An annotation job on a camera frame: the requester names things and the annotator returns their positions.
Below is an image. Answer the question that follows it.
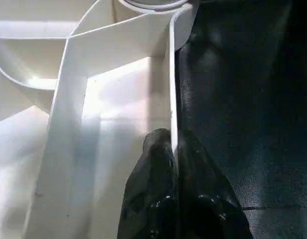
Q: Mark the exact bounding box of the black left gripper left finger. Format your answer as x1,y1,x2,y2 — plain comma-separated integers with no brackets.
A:
116,128,179,239

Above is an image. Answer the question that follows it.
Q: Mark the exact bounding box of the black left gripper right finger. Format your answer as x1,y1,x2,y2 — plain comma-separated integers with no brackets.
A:
174,128,254,239

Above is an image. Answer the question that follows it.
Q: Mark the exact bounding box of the white plastic table top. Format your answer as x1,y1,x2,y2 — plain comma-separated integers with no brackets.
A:
0,0,200,239

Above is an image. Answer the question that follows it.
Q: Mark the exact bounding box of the black work mat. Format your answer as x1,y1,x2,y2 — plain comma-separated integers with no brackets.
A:
173,0,307,239

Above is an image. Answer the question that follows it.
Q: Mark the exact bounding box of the white plastic table leg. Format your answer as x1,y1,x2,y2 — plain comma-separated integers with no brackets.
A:
119,0,189,11

